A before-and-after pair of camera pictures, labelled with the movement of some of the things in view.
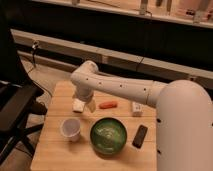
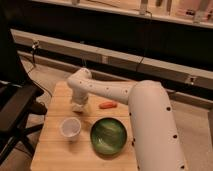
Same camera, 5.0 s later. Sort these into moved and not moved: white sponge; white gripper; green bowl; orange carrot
Moved: white gripper
Not moved: orange carrot; white sponge; green bowl
